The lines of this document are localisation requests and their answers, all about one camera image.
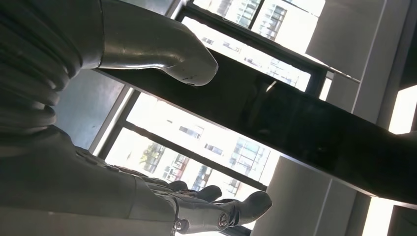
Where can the dark window frame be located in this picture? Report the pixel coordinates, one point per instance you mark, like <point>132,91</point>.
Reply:
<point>195,151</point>

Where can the white roller blind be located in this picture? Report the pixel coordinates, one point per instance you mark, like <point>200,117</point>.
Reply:
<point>351,49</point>
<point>299,202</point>

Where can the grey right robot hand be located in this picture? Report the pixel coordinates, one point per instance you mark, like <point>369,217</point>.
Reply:
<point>65,189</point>

